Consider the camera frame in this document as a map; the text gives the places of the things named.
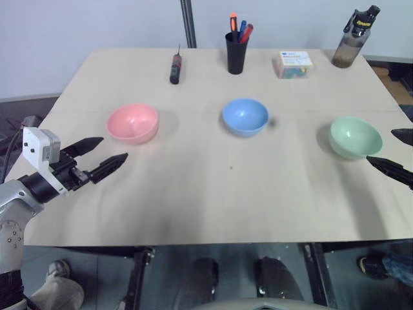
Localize khaki trouser leg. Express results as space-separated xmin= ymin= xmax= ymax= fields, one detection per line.
xmin=22 ymin=276 xmax=86 ymax=310

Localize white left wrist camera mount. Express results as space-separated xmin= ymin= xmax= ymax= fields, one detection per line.
xmin=22 ymin=127 xmax=70 ymax=197

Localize black shoe of bystander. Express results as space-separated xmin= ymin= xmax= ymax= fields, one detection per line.
xmin=357 ymin=254 xmax=390 ymax=280

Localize black table leg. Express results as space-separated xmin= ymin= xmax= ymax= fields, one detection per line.
xmin=302 ymin=242 xmax=339 ymax=310
xmin=119 ymin=246 xmax=154 ymax=310

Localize red pen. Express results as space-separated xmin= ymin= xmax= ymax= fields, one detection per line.
xmin=241 ymin=24 xmax=255 ymax=43

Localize black metal pole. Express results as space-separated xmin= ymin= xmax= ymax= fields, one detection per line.
xmin=179 ymin=0 xmax=197 ymax=49

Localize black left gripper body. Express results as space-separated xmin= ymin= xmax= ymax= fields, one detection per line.
xmin=48 ymin=149 xmax=92 ymax=192

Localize pink bowl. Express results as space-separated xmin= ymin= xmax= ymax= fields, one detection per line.
xmin=106 ymin=103 xmax=159 ymax=145

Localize black and red screwdriver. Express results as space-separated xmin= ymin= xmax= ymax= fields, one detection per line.
xmin=169 ymin=44 xmax=185 ymax=85

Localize grey box with cables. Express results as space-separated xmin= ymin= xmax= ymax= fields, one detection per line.
xmin=6 ymin=115 xmax=43 ymax=131

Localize blue bowl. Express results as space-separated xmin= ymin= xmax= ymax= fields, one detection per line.
xmin=221 ymin=98 xmax=270 ymax=137

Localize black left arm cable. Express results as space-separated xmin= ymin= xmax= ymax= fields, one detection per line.
xmin=0 ymin=130 xmax=25 ymax=185

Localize black pen cup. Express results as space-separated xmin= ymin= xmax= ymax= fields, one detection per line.
xmin=225 ymin=31 xmax=250 ymax=75

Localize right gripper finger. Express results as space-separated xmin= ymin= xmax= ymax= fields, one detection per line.
xmin=390 ymin=127 xmax=413 ymax=147
xmin=365 ymin=156 xmax=413 ymax=190

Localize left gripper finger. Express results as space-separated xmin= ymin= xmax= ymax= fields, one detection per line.
xmin=61 ymin=137 xmax=105 ymax=160
xmin=89 ymin=152 xmax=129 ymax=185

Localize dark water bottle black lid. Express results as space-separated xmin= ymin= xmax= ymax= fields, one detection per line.
xmin=331 ymin=5 xmax=381 ymax=68

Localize grey robot torso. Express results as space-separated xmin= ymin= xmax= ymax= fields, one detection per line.
xmin=192 ymin=297 xmax=325 ymax=310

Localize blue jeans leg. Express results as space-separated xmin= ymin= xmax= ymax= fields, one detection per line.
xmin=381 ymin=241 xmax=413 ymax=279

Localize green bowl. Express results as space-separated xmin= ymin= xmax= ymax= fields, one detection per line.
xmin=329 ymin=116 xmax=384 ymax=161

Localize grey shoe of bystander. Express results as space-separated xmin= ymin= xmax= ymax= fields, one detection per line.
xmin=47 ymin=259 xmax=72 ymax=280

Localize clear box of coloured clips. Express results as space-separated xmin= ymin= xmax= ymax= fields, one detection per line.
xmin=274 ymin=50 xmax=314 ymax=80

